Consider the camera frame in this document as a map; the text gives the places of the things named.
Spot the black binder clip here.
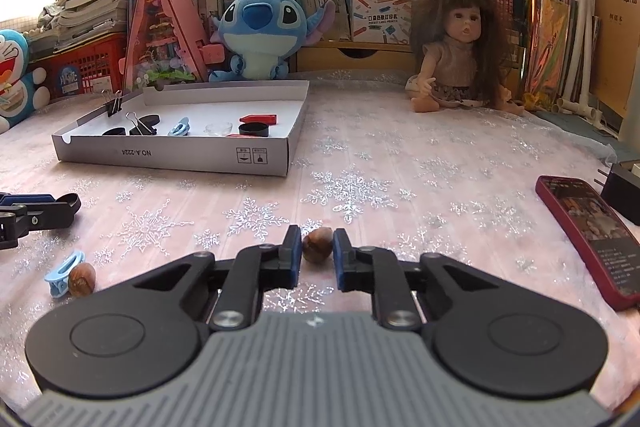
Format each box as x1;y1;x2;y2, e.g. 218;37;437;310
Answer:
102;90;122;118
125;112;160;135

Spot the pink triangular diorama house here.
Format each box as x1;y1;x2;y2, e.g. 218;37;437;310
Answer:
120;0;226;92

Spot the black binder clip on tray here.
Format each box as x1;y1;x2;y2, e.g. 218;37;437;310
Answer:
102;90;122;118

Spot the red cased smartphone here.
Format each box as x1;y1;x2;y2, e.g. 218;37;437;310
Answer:
535;176;639;311

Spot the brown haired baby doll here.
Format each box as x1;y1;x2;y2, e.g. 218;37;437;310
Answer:
405;0;524;116

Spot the white colourful cardboard box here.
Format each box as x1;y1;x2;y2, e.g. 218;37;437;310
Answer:
350;0;411;46

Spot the pink snowflake tablecloth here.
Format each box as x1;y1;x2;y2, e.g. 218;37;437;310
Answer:
1;79;639;407

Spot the wooden drawer box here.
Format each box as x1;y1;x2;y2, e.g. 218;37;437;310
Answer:
290;40;416;74

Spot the Stitch blue plush toy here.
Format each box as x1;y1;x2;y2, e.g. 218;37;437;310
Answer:
208;0;335;82

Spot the clear plastic cap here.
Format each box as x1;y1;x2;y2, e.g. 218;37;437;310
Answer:
203;122;233;136

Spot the brown hazelnut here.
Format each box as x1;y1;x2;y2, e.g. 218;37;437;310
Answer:
68;262;96;297
303;227;333;265

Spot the Doraemon plush toy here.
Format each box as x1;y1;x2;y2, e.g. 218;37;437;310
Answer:
0;29;50;134

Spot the stack of books and papers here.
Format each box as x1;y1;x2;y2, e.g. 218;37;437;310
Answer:
26;0;131;55

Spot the light blue hair clip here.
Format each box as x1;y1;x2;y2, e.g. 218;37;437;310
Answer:
43;251;86;299
168;117;191;136

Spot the black power adapter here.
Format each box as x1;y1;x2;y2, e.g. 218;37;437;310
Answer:
596;159;640;225

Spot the white cardboard box tray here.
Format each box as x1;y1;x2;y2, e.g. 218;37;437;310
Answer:
52;80;309;176

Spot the red plastic crate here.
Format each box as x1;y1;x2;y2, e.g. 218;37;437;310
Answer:
28;32;127;100

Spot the black round cap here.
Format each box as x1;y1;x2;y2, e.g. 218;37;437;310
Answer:
26;193;81;231
239;121;269;138
102;127;127;136

